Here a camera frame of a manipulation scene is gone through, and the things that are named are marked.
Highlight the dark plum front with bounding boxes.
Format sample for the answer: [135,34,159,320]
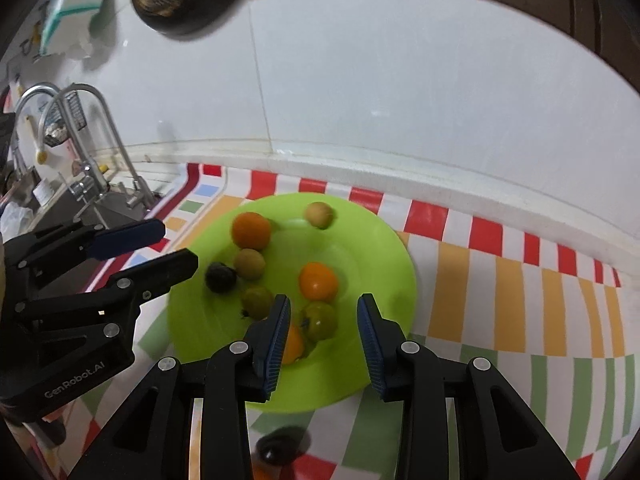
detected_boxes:
[205,262,238,295]

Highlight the dark plum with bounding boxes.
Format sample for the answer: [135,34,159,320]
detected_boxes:
[256,426,310,467]
[205,262,238,295]

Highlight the green tomato front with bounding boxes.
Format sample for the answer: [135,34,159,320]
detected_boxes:
[241,285,273,321]

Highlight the green tomato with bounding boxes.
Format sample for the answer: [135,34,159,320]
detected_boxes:
[300,301,337,344]
[241,285,273,321]

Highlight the large orange back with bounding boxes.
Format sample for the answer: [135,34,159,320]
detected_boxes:
[230,211,271,252]

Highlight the large orange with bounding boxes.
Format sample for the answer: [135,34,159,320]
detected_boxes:
[230,211,271,252]
[298,262,340,302]

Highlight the tan longan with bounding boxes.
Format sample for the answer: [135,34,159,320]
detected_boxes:
[304,202,335,230]
[233,248,266,281]

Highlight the clear plastic bag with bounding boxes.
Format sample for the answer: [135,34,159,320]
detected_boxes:
[0,203,34,242]

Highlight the stainless steel sink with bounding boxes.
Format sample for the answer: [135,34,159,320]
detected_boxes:
[30,186,149,298]

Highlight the small chrome faucet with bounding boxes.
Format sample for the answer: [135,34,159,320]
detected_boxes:
[61,84,157,210]

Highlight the large chrome faucet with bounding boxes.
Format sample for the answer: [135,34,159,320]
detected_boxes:
[11,82,110,195]

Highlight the green plate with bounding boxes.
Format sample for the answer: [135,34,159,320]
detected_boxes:
[167,193,418,414]

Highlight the teal tissue box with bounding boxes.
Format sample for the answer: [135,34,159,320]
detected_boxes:
[39,0,103,60]

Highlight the black wire basket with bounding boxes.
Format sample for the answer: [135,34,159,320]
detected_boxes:
[42,91,87,148]

